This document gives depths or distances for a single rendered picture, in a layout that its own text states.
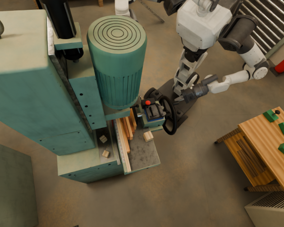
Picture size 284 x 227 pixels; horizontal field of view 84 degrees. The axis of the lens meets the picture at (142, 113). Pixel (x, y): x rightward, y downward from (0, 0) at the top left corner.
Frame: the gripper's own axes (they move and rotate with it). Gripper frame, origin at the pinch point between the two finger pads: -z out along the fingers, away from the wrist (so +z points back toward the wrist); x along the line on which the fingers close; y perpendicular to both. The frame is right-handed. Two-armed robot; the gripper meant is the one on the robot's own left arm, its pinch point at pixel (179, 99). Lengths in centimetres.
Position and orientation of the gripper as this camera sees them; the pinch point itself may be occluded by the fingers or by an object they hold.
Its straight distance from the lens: 111.7
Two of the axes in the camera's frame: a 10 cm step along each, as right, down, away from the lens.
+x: -4.4, -5.1, -7.4
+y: 1.6, 7.7, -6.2
